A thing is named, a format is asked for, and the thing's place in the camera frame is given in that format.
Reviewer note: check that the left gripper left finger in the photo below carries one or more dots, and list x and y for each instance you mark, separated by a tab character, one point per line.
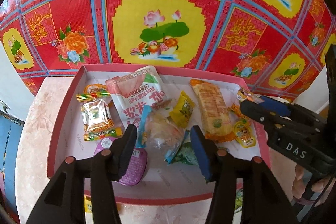
62	200

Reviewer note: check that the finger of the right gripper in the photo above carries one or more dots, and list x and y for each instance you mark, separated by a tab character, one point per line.
272	108
274	129

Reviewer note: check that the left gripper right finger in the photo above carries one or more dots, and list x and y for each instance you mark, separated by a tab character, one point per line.
264	200

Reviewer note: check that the yellow jelly cup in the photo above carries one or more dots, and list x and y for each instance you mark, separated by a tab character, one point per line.
243	134

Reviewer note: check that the colourful gummy candy packet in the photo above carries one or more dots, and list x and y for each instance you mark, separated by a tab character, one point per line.
242	95

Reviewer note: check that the orange cracker sleeve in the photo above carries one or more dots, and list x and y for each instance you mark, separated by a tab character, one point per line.
214	112

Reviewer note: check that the purple candy tin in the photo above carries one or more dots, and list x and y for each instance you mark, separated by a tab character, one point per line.
137	165

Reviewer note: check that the striped clear candy packet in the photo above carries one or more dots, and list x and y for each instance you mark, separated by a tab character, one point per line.
96	116

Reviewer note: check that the yellow pastry packet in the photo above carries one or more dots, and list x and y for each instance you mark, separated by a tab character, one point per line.
183	110
87	204

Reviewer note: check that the dark green snack bag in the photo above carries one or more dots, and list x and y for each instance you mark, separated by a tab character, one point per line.
186	155

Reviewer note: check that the blue edged clear snack bag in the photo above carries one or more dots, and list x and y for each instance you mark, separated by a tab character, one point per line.
156	131

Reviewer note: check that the pink jelly drink pouch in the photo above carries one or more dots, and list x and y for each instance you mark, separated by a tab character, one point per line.
131	93

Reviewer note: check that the green pea snack bag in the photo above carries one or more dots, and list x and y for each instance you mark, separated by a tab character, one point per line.
239	200

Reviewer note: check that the orange small jelly pouch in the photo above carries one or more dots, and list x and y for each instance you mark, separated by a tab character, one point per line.
95	88

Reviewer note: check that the blue foam floor mat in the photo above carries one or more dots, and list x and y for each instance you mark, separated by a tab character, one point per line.
10	134

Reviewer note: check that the pink shallow box tray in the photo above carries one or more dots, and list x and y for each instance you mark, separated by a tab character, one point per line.
166	107

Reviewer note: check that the red floral wall cloth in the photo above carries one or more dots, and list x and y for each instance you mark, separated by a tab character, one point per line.
277	47

